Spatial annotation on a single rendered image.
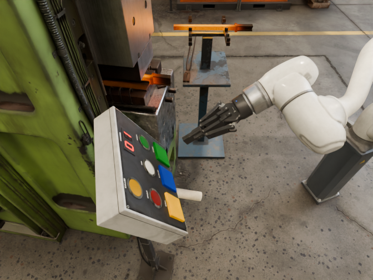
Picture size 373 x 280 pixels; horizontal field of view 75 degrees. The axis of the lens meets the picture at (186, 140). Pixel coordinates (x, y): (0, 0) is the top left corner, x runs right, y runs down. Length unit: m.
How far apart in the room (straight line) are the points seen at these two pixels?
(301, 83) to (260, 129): 1.68
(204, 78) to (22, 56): 1.08
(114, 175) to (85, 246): 1.31
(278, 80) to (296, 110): 0.10
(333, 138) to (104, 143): 0.59
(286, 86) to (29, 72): 0.71
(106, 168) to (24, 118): 0.44
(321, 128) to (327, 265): 1.35
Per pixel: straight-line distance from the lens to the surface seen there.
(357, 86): 0.86
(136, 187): 0.61
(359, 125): 1.64
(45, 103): 0.87
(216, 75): 1.63
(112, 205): 0.57
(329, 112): 0.73
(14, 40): 0.77
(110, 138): 0.68
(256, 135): 2.35
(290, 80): 0.75
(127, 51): 0.94
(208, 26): 1.57
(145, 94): 1.13
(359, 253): 2.07
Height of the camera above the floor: 1.68
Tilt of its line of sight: 49 degrees down
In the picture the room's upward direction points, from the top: straight up
